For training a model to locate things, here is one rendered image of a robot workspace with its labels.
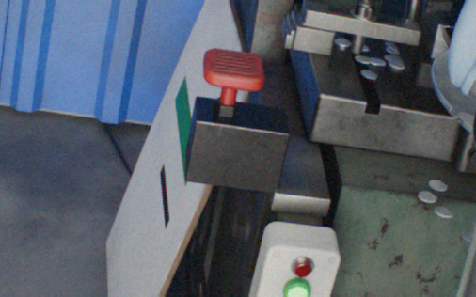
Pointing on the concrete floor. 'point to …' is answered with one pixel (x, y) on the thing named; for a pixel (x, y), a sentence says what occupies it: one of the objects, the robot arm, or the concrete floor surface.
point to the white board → (168, 169)
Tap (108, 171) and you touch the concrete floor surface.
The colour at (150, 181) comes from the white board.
